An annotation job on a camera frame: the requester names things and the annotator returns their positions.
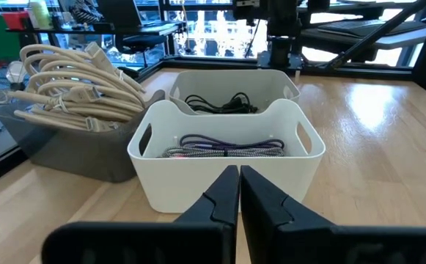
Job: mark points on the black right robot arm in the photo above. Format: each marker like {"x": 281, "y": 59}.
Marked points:
{"x": 282, "y": 36}

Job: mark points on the white plastic bin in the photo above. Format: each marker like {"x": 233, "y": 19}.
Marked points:
{"x": 198, "y": 183}

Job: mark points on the black open laptop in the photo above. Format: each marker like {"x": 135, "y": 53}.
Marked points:
{"x": 119, "y": 12}

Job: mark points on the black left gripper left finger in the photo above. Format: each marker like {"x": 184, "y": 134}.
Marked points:
{"x": 161, "y": 242}

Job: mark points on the black-white striped cloth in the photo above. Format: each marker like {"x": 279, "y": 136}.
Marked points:
{"x": 86, "y": 11}

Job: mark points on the grey side table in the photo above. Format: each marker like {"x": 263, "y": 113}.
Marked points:
{"x": 399, "y": 42}

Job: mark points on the light grey plastic bin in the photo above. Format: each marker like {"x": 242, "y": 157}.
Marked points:
{"x": 227, "y": 82}

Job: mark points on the red box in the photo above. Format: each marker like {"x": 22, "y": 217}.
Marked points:
{"x": 14, "y": 20}

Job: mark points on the black desk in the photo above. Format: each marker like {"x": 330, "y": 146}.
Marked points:
{"x": 143, "y": 28}

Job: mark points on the dark grey plastic bin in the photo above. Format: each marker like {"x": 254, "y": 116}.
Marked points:
{"x": 69, "y": 154}

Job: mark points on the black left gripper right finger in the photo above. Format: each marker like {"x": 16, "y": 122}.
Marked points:
{"x": 308, "y": 242}

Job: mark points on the black office chair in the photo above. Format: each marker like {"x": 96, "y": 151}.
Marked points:
{"x": 139, "y": 42}

